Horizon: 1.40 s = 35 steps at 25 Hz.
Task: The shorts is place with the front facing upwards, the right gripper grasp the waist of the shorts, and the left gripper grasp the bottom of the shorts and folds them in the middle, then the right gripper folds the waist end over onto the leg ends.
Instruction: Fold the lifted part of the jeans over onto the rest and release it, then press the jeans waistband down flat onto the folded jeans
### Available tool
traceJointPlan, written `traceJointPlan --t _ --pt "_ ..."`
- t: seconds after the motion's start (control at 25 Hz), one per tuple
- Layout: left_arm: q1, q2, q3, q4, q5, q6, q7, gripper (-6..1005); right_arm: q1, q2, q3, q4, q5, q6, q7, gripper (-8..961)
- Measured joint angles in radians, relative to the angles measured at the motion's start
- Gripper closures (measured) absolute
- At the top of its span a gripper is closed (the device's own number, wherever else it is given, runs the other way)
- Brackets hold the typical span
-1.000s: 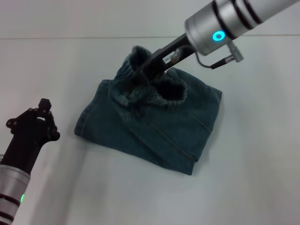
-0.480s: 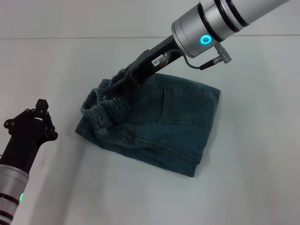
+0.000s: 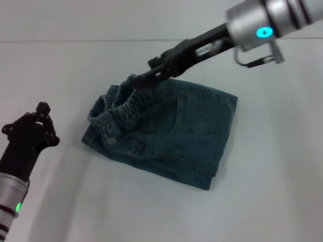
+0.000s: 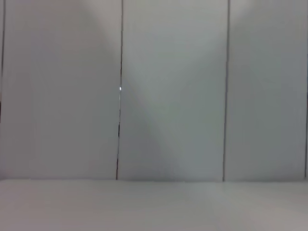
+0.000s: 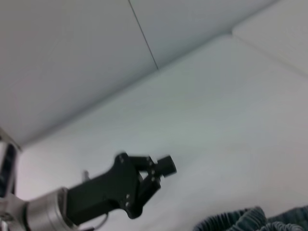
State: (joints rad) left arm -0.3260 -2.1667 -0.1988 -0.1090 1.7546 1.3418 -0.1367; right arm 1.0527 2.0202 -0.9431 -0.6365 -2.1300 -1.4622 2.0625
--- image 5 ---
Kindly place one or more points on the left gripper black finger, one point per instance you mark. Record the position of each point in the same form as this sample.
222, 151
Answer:
150, 187
166, 167

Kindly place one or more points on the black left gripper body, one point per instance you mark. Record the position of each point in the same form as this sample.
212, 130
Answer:
115, 185

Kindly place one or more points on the blue washed denim shorts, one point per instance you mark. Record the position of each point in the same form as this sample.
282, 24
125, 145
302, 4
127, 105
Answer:
240, 219

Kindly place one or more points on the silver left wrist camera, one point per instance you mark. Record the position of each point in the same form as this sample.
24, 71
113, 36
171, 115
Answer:
9, 156

